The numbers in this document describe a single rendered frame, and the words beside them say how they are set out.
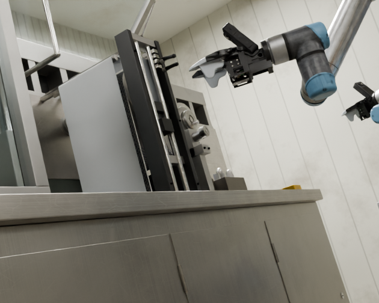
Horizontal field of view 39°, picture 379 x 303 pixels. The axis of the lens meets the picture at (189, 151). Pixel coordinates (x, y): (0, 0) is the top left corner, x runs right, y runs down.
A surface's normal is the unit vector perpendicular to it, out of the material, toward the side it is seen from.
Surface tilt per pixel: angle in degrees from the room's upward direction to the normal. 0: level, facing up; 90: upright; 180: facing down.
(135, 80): 90
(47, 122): 90
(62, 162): 90
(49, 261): 90
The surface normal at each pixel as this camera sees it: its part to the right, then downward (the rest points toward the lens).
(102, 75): -0.52, -0.05
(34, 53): 0.81, -0.34
